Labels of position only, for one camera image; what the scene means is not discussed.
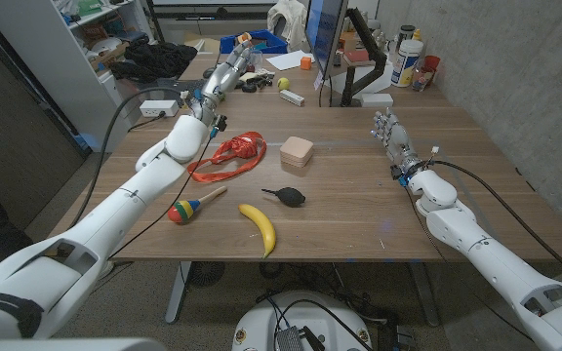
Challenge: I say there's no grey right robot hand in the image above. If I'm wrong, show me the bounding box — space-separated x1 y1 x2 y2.
371 109 423 179

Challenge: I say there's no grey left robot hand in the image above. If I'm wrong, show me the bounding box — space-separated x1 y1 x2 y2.
190 39 256 127

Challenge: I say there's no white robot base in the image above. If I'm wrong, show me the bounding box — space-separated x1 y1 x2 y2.
231 291 374 351

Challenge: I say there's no flat white box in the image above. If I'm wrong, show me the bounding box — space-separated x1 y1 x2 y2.
360 92 395 108

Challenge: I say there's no small white oblong box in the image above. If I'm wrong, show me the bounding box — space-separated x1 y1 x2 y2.
279 89 306 107

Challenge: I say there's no pink square jewelry box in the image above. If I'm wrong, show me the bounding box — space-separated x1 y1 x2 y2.
279 136 315 169

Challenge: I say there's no black rubber air blower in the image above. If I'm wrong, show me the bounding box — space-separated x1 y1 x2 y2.
261 186 307 209

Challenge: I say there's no colourful wooden maraca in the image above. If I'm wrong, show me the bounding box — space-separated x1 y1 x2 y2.
167 185 228 225

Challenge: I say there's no yellow toy banana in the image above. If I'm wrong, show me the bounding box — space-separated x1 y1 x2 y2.
238 203 278 259

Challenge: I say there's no heap of black parts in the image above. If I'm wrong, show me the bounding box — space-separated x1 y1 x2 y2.
236 72 275 94

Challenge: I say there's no black laptop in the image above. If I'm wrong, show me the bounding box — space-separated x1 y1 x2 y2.
156 77 204 109

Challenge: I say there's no blue plastic bin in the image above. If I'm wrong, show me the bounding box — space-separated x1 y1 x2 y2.
220 28 289 55

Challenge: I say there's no black crumpled garment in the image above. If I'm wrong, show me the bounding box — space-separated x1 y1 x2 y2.
108 39 198 84

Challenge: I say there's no clear glass jar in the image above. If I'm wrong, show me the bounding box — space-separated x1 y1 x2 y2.
411 65 433 93

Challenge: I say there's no white paper sheet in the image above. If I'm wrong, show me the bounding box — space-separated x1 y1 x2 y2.
265 49 315 72

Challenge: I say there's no white power strip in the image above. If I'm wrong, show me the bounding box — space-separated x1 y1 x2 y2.
139 99 181 118

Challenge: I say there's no white wipes canister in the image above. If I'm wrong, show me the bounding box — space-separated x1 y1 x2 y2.
390 38 424 89

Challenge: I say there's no red cup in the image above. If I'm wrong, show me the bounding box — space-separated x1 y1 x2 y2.
421 55 442 74

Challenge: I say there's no white jacket on chair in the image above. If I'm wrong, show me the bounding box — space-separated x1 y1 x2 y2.
266 0 308 50

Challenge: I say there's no dark lidded bottle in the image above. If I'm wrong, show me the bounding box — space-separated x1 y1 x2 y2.
397 23 417 48

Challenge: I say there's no computer monitor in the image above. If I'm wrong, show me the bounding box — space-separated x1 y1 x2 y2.
303 0 349 80

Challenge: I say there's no grey metal table leg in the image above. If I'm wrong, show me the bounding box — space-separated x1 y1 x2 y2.
407 261 441 327
164 261 193 325

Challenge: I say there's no white shelf unit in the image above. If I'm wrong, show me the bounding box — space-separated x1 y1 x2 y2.
0 0 158 153

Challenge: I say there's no black round floor fan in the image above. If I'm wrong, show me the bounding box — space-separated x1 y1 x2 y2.
187 261 226 289

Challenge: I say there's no white sneaker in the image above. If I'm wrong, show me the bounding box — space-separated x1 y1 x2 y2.
96 260 116 280

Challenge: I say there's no orange pouch with strap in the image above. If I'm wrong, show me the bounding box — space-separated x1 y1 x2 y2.
186 131 268 184

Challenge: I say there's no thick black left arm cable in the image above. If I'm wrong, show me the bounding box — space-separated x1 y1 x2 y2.
68 86 187 230

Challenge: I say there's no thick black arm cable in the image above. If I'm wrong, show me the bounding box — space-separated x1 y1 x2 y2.
68 86 187 230
424 159 562 289

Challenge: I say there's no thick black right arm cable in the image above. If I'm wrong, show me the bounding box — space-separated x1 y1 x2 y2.
424 159 562 289

